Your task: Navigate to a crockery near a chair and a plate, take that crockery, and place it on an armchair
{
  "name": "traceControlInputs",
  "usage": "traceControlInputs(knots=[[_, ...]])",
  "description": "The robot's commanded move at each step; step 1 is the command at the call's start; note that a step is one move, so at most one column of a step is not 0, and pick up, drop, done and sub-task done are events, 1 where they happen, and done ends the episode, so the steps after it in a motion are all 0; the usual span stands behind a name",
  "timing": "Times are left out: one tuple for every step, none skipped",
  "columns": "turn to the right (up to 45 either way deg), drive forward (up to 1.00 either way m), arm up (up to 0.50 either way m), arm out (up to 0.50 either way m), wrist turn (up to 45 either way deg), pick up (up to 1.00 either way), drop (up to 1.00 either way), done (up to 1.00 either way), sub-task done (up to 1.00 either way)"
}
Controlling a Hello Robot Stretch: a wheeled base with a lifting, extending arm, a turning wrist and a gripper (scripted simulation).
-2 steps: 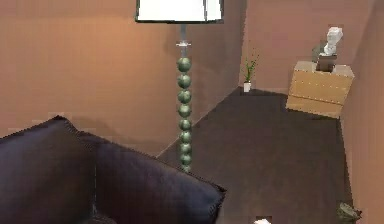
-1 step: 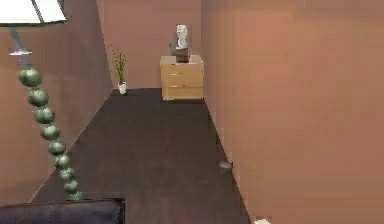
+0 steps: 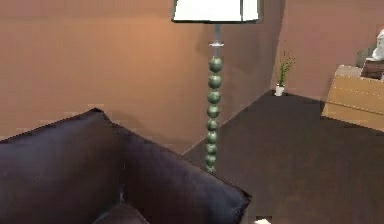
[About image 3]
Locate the light wood chest of drawers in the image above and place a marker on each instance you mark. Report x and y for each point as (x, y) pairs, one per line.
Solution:
(356, 96)

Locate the green beaded floor lamp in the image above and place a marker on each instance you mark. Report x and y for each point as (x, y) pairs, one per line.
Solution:
(214, 96)

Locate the dark brown box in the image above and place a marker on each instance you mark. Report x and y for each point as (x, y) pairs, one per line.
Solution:
(372, 69)

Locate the white bust statue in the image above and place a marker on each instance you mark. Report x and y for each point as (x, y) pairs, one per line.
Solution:
(379, 46)

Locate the green plant in white pot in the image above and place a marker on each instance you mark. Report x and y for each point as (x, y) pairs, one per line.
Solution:
(282, 75)

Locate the dark purple armchair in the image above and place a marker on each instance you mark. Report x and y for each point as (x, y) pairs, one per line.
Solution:
(73, 166)

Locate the small white object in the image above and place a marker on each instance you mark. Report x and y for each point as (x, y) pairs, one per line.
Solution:
(262, 221)

